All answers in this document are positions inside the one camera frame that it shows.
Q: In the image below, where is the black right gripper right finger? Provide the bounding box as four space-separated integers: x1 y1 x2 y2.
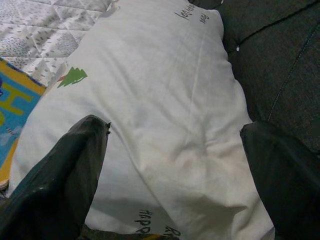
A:
239 121 320 240

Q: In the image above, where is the dark tufted headboard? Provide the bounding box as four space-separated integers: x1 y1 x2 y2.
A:
187 0 320 161

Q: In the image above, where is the grey quilted mattress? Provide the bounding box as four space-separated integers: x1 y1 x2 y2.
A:
0 0 114 91

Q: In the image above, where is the white pillow with tree print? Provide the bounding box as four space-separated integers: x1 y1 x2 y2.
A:
8 0 276 240

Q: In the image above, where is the blue yellow children's board book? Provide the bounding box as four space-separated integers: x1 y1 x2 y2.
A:
0 57 49 191

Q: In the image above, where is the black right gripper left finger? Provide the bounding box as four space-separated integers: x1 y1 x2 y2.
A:
0 114 112 240

